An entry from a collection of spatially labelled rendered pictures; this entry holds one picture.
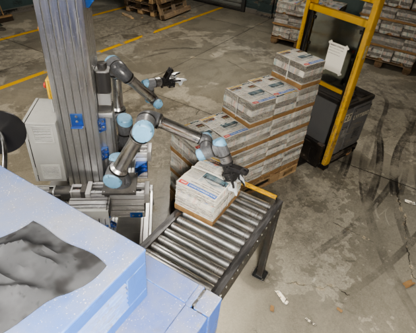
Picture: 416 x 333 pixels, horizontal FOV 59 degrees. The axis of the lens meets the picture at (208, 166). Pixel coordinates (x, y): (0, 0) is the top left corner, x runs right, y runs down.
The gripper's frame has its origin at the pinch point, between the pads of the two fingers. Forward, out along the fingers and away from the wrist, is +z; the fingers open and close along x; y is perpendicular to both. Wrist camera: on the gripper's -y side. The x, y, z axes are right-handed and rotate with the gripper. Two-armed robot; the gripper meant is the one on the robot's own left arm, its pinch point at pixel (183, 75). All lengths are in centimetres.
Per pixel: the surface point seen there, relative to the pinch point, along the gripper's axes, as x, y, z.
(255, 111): 42, 19, 50
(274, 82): 13, 15, 92
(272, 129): 42, 45, 78
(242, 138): 46, 42, 40
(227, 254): 147, 24, -45
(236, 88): 11, 16, 50
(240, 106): 28, 21, 44
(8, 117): 115, -73, -134
